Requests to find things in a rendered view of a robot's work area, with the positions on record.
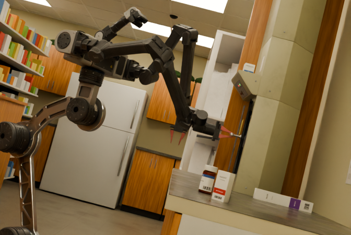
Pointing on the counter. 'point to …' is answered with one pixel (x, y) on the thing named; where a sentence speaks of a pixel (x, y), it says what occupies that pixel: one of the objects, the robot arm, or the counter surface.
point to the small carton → (248, 67)
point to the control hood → (247, 83)
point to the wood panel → (303, 145)
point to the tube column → (298, 8)
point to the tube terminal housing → (273, 116)
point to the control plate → (241, 89)
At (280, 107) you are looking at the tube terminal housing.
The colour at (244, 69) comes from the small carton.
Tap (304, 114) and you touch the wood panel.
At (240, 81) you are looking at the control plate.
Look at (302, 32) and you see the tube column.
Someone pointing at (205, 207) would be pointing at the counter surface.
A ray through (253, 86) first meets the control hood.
